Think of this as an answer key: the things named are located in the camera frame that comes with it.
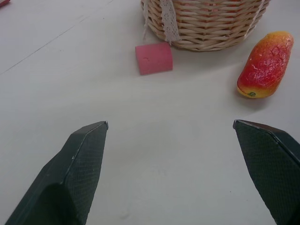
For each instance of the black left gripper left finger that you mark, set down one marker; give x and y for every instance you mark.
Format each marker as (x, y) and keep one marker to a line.
(70, 168)

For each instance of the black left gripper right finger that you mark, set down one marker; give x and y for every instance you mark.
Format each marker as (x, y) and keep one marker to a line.
(269, 164)

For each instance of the wicker basket with lace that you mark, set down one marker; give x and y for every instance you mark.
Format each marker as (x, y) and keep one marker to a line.
(211, 23)

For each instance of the red yellow toy mango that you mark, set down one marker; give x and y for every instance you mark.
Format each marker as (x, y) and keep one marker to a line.
(266, 65)

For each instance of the pink foam block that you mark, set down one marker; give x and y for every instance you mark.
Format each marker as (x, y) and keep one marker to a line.
(154, 58)

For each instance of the white lace ribbon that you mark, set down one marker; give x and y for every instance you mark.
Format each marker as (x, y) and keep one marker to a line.
(169, 21)

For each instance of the red flat object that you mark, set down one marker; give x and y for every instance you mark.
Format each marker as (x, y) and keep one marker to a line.
(3, 2)

